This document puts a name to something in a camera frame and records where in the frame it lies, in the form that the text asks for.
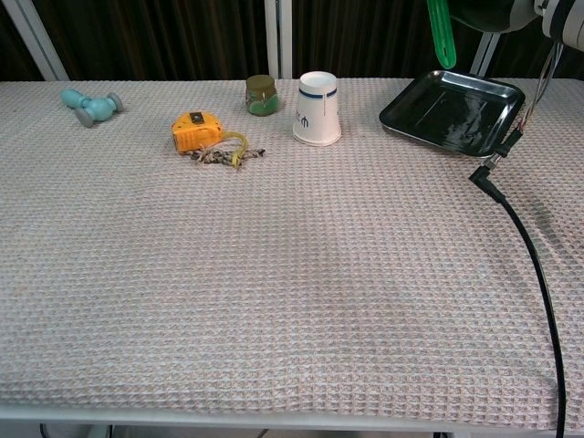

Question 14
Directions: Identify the black arm cable with plug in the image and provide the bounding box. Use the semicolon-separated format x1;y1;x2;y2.
469;40;569;433

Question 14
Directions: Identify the slanted white frame post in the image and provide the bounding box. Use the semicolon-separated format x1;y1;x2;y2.
0;0;70;83
469;28;502;77

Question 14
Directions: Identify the green jar olive lid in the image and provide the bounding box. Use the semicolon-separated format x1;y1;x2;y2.
245;74;281;117

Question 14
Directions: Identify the yellow tape measure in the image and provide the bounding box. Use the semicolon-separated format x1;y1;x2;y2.
171;111;251;172

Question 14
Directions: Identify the upright white frame post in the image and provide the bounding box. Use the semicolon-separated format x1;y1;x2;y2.
264;0;294;79

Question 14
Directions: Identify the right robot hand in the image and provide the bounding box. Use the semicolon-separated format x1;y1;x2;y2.
448;0;547;34

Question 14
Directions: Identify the black curtain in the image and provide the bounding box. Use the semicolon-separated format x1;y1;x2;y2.
0;0;584;84

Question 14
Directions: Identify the beige waffle-weave tablecloth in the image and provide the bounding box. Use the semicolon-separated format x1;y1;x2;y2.
0;77;584;433

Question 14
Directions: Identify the white paper cup blue print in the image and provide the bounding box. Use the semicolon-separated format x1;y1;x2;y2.
292;70;343;148

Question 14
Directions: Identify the black square metal tray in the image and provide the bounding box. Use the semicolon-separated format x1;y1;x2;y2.
378;69;527;160

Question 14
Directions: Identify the red hand clapper green handle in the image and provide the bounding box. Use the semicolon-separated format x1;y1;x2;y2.
426;0;458;71

